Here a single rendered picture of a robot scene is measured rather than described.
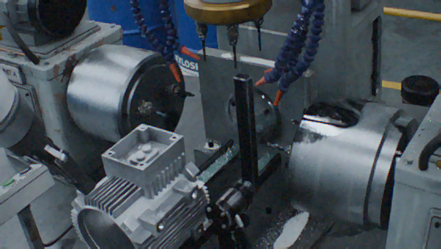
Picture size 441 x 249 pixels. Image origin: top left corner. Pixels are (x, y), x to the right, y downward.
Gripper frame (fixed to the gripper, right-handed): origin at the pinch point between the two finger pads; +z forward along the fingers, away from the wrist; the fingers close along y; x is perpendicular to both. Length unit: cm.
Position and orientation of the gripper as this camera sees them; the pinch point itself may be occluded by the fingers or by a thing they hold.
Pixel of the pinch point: (80, 181)
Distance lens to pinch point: 107.0
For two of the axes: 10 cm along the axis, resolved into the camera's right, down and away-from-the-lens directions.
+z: 3.6, 5.0, 7.9
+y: -8.2, -2.4, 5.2
